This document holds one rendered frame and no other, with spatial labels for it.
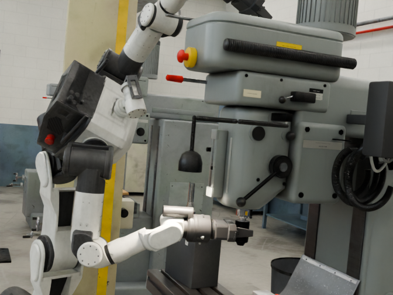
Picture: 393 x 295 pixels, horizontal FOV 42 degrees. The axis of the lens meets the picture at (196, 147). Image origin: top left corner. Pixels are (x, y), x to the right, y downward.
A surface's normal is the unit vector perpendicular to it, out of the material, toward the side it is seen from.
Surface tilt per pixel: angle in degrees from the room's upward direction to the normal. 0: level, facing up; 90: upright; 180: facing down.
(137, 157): 90
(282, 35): 90
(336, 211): 90
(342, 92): 90
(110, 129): 58
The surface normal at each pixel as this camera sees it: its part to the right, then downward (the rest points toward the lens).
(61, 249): 0.67, -0.07
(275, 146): 0.40, 0.08
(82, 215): 0.02, 0.00
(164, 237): 0.13, 0.25
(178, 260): -0.86, -0.04
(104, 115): 0.61, -0.45
